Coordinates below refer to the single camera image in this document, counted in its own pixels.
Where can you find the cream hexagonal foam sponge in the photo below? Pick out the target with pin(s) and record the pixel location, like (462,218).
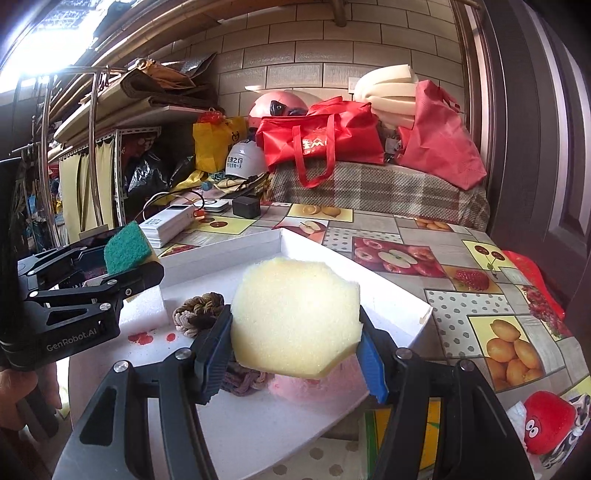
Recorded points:
(294,318)

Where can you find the green yellow scrub sponge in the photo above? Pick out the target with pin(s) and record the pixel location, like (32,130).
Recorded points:
(127,249)

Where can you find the cream foam strips stack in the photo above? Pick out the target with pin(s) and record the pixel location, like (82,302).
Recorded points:
(391,92)

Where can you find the white helmet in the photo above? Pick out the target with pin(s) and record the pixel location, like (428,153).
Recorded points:
(245,160)

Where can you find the red tote bag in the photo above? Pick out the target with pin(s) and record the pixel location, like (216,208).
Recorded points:
(333,130)

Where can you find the white shallow tray box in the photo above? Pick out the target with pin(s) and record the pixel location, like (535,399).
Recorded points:
(243,434)

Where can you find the metal storage shelf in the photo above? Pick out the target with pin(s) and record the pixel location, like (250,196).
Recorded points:
(81,159)

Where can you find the yellow green tissue pack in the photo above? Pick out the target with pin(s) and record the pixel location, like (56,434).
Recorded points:
(400,442)

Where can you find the red bag beside table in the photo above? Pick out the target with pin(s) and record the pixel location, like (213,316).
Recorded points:
(533,273)

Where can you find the red crumpled plastic bag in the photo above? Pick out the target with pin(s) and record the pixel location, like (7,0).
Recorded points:
(438,143)

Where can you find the pink fluffy plush face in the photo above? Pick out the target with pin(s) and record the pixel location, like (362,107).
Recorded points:
(345,378)

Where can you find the person left hand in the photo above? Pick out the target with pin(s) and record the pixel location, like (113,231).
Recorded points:
(16,385)

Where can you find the black plastic bag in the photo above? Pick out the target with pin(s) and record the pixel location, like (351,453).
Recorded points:
(149,174)

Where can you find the pink helmet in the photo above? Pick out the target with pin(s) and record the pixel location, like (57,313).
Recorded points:
(280,103)

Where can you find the yellow shopping bag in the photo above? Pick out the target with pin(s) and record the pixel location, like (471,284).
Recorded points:
(214,135)

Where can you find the plaid covered bench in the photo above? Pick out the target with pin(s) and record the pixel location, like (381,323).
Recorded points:
(390,189)

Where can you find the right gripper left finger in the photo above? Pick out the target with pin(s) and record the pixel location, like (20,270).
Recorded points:
(111,438)

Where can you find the fruit pattern tablecloth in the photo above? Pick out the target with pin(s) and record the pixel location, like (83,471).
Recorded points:
(484,306)

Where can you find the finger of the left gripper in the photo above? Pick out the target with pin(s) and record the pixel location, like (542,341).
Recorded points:
(72,292)
(69,263)

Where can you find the black white patterned scrunchie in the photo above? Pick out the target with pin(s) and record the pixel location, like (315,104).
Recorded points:
(564,449)

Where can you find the white power bank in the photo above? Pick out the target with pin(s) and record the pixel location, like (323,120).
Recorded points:
(166,224)

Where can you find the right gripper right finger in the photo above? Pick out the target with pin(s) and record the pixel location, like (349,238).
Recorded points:
(476,441)

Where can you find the black charger block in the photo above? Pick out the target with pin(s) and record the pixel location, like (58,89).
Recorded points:
(246,207)

